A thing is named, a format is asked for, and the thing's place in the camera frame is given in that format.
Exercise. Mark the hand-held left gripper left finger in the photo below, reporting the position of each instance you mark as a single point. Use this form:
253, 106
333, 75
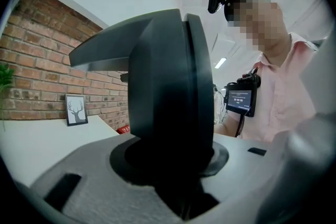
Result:
105, 199

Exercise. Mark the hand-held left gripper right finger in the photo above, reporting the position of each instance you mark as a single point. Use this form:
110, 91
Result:
244, 178

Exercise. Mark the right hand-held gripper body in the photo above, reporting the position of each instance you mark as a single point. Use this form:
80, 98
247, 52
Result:
219, 105

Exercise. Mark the black box device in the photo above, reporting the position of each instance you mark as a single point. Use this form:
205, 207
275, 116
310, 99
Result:
168, 86

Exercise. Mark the person's right forearm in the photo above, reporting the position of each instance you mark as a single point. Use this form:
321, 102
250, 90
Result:
228, 127

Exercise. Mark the black chest-mounted screen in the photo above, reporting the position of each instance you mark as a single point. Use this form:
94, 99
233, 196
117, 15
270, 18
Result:
240, 99

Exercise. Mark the ceiling light panel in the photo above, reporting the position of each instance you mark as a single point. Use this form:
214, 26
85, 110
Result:
220, 63

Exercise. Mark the person's pink shirt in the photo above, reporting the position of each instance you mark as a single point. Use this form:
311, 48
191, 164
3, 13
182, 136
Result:
278, 91

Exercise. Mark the red fire extinguisher box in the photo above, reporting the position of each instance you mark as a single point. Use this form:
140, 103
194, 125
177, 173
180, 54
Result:
124, 129

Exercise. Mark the white desk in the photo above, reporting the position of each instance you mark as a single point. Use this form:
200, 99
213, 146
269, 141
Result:
39, 144

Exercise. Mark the person's head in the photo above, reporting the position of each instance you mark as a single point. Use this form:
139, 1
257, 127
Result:
262, 29

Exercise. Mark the black framed deer picture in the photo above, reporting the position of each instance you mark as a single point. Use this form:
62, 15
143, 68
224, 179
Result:
76, 110

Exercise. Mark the green plant sprig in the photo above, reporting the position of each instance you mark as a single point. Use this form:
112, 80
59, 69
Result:
5, 81

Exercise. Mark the black head-mounted camera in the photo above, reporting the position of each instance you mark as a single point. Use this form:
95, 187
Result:
216, 0

